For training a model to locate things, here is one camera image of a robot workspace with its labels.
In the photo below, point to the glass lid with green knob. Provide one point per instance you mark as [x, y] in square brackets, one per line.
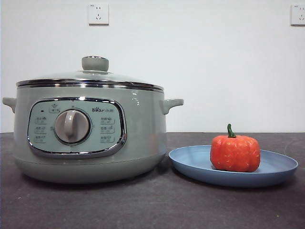
[95, 77]

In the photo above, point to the orange pumpkin with green stem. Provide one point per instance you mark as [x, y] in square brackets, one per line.
[234, 155]

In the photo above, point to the blue round plate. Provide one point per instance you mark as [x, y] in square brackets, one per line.
[190, 164]

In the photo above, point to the pale green electric steamer pot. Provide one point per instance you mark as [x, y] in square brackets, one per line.
[95, 167]

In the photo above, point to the white wall socket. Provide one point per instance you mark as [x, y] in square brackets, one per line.
[98, 14]
[298, 14]

